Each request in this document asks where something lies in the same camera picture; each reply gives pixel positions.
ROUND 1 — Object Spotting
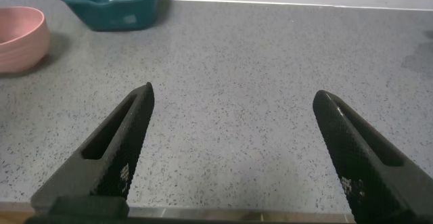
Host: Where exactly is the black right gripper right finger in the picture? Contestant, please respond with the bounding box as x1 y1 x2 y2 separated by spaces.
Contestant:
312 89 433 223

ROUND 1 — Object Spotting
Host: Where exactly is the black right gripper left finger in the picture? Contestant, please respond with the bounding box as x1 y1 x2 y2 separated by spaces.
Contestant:
30 82 155 215

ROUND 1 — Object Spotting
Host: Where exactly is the pink plastic bowl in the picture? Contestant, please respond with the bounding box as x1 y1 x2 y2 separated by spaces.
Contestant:
0 6 51 74

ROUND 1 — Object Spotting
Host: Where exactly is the teal plastic basin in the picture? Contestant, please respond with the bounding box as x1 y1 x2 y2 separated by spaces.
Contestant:
55 0 164 32

